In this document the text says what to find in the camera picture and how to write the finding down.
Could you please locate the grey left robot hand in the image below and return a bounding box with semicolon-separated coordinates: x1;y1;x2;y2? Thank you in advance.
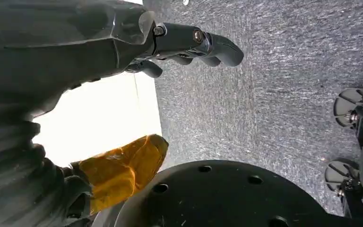
0;0;245;218

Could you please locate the black round plate with holes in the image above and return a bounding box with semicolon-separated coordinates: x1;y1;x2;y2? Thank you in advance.
114;159;363;227

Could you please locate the black caster wheel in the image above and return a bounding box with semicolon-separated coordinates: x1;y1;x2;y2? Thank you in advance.
333;87;363;130
324;157;361;195

